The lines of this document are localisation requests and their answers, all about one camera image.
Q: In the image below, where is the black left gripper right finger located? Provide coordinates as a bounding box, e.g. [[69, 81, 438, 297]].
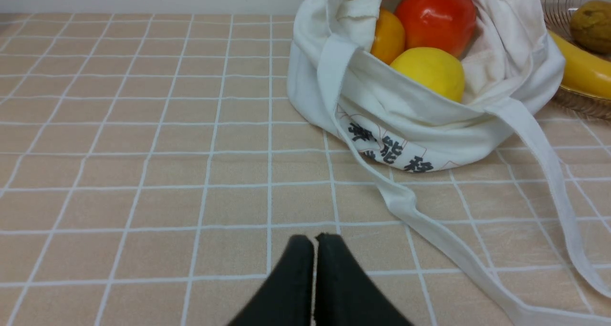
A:
[[315, 233, 413, 326]]

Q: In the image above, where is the orange fruit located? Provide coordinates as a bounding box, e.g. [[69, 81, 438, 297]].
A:
[[369, 8, 405, 65]]

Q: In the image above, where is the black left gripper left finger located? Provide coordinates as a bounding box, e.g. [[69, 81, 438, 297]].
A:
[[229, 235, 315, 326]]

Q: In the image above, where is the yellow banana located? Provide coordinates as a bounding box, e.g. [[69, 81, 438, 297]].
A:
[[548, 30, 611, 100]]

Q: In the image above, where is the yellow apple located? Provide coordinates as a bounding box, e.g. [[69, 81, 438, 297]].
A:
[[390, 47, 465, 104]]

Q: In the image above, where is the white cloth tote bag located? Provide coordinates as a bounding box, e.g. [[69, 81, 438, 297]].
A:
[[287, 0, 610, 326]]

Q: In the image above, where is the red apple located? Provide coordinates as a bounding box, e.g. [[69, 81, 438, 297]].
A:
[[394, 0, 477, 58]]

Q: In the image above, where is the amber glass fruit plate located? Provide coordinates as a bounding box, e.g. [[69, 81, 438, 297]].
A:
[[540, 0, 610, 121]]

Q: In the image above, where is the brown wrinkled fruit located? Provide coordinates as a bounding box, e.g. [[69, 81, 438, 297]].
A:
[[569, 0, 611, 55]]

